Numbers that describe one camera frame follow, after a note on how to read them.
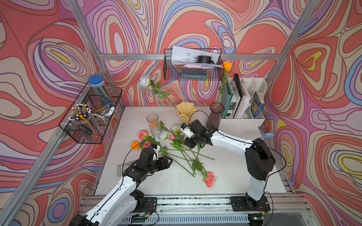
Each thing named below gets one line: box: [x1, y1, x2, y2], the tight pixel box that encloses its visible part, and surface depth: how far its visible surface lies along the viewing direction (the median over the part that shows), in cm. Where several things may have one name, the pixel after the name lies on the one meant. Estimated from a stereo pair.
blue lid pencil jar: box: [88, 74, 114, 107], surface depth 75 cm
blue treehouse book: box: [250, 92, 265, 119], surface depth 104 cm
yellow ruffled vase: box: [175, 101, 197, 125], surface depth 95 cm
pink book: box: [233, 78, 251, 120], surface depth 95 cm
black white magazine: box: [226, 78, 241, 120], surface depth 95 cm
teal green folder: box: [220, 76, 235, 120], surface depth 91 cm
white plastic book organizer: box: [216, 77, 268, 128], surface depth 103 cm
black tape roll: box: [197, 55, 215, 65], surface depth 84 cm
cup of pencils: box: [68, 103, 100, 137], surface depth 63 cm
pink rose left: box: [138, 129, 171, 155], surface depth 100 cm
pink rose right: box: [169, 152, 217, 188], surface depth 84 cm
